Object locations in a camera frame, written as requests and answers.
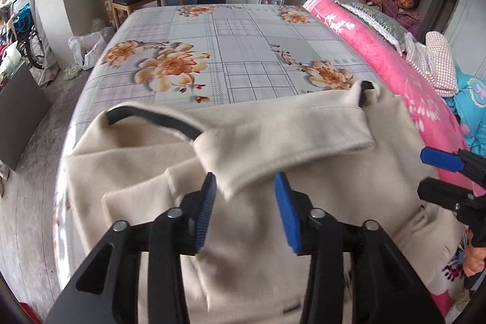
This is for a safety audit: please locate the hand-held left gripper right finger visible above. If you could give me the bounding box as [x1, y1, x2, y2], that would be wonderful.
[274, 172, 445, 324]

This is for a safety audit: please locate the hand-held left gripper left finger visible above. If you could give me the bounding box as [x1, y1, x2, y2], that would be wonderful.
[45, 172, 218, 324]

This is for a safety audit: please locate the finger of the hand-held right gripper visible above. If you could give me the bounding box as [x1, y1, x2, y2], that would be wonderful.
[419, 147, 486, 179]
[417, 177, 478, 213]

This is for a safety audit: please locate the beige zip jacket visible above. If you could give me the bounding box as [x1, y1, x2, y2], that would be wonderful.
[63, 80, 469, 324]

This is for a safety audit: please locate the pile of clothes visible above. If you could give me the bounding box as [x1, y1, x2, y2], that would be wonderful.
[0, 5, 27, 82]

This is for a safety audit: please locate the person's right hand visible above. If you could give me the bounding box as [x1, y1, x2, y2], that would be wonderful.
[465, 228, 486, 278]

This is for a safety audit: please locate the blue child garment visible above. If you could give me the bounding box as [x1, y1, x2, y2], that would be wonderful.
[444, 66, 486, 154]

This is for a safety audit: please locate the white pink checked cloth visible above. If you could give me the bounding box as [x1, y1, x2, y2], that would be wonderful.
[404, 31, 458, 97]

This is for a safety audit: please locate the pink floral blanket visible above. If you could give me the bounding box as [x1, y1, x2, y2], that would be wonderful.
[304, 0, 486, 321]

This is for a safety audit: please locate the silver lace-edged pillow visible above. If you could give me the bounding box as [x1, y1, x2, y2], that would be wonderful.
[340, 1, 409, 55]

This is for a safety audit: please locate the white plastic bag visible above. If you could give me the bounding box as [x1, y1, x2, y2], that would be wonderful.
[68, 27, 115, 70]

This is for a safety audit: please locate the red box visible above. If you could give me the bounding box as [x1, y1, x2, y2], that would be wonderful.
[17, 302, 44, 324]

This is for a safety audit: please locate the dark grey cabinet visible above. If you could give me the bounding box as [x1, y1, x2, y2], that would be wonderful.
[0, 64, 52, 171]

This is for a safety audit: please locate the wheelchair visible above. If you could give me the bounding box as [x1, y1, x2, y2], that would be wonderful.
[15, 3, 48, 70]

